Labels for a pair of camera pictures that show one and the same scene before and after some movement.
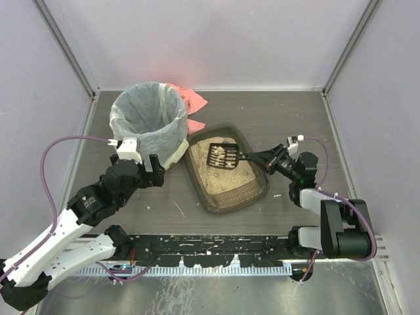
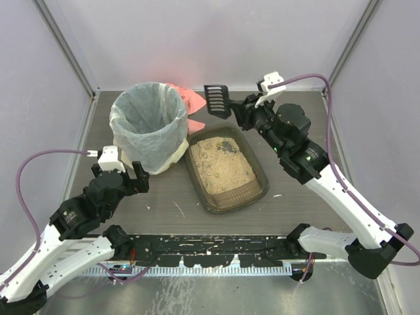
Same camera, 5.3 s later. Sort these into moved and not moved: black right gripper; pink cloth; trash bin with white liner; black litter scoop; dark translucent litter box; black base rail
Moved: black litter scoop; black right gripper
Not moved: black base rail; dark translucent litter box; trash bin with white liner; pink cloth
